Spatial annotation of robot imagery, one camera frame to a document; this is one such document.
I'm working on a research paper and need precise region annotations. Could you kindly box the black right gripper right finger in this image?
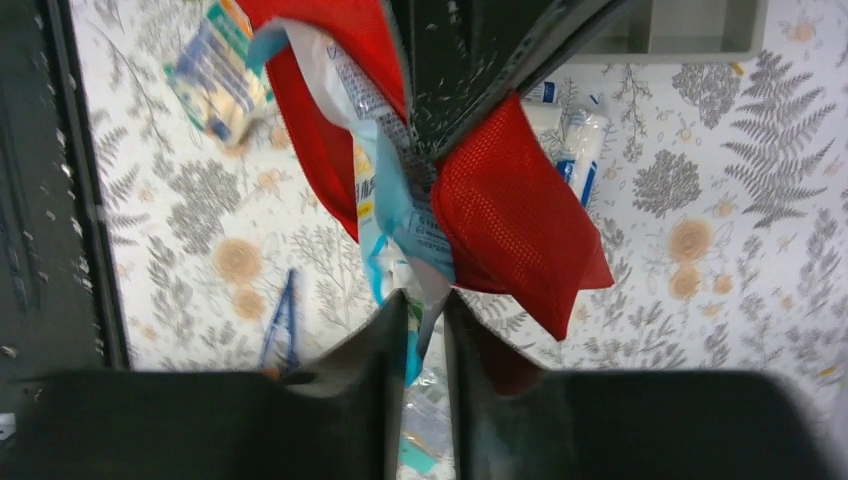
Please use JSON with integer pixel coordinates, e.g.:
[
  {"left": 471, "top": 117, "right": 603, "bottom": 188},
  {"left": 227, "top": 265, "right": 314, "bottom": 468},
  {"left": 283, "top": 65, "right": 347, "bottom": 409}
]
[{"left": 445, "top": 293, "right": 847, "bottom": 479}]

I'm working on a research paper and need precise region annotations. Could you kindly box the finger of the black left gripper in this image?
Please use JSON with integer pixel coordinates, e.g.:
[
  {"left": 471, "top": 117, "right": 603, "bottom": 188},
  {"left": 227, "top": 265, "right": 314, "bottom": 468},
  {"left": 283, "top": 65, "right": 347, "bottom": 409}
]
[{"left": 380, "top": 0, "right": 626, "bottom": 159}]

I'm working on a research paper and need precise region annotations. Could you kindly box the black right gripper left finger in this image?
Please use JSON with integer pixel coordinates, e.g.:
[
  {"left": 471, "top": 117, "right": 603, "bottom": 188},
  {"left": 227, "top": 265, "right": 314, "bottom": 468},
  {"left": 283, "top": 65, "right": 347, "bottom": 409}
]
[{"left": 1, "top": 291, "right": 407, "bottom": 479}]

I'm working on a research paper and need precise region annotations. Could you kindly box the red first aid pouch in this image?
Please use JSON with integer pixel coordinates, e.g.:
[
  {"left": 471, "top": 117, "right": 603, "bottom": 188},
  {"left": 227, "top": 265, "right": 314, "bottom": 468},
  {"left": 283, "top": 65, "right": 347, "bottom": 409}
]
[{"left": 241, "top": 1, "right": 613, "bottom": 340}]

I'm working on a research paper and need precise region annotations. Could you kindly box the blue white plastic packet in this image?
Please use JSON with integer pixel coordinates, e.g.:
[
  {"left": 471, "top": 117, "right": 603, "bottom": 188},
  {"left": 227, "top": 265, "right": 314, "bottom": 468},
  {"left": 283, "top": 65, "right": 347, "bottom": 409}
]
[{"left": 247, "top": 17, "right": 455, "bottom": 385}]

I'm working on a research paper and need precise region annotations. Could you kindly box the clear bag teal item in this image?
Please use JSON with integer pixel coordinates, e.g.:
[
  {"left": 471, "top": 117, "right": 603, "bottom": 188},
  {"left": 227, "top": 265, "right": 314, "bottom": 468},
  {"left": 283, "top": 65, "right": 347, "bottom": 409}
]
[{"left": 399, "top": 368, "right": 453, "bottom": 479}]

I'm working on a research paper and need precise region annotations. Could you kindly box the white flat wrapped bandage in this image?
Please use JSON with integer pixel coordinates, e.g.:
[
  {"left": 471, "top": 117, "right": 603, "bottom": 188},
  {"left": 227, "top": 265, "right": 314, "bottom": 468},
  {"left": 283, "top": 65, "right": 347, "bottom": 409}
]
[{"left": 521, "top": 101, "right": 564, "bottom": 142}]

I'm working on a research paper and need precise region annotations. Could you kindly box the grey plastic tray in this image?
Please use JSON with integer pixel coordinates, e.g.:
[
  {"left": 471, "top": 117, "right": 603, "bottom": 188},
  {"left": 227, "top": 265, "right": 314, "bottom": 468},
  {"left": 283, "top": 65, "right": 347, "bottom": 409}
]
[{"left": 570, "top": 0, "right": 767, "bottom": 64}]

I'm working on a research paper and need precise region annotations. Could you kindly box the striped bandage packet stack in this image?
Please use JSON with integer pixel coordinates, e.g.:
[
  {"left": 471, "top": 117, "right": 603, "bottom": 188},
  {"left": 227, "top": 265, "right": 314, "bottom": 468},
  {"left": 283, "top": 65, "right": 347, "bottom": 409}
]
[{"left": 163, "top": 1, "right": 273, "bottom": 147}]

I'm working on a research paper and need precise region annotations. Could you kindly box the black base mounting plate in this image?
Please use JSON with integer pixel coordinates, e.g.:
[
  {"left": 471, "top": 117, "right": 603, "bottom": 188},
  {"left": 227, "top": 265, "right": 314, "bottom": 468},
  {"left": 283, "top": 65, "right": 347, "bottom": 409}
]
[{"left": 0, "top": 0, "right": 130, "bottom": 442}]

